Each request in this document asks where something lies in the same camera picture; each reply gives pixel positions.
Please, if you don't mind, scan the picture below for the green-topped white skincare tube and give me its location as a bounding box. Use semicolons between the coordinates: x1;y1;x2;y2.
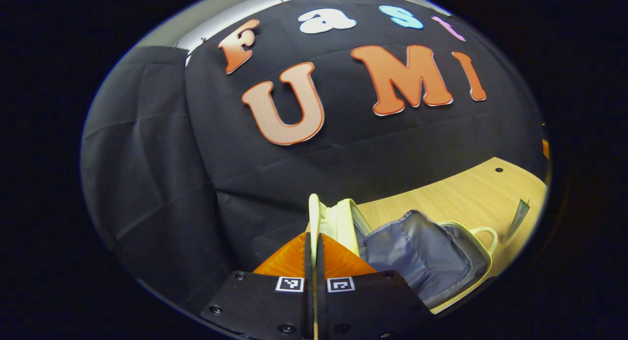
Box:
501;199;531;243

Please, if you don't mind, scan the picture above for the cream suitcase with grey lining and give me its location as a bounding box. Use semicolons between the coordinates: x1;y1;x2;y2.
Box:
307;193;499;315

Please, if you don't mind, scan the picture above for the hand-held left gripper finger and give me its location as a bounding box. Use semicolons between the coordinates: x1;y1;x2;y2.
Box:
198;231;315;340
315;232;436;340

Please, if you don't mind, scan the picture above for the black backdrop cloth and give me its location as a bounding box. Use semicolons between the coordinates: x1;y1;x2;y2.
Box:
81;0;548;321

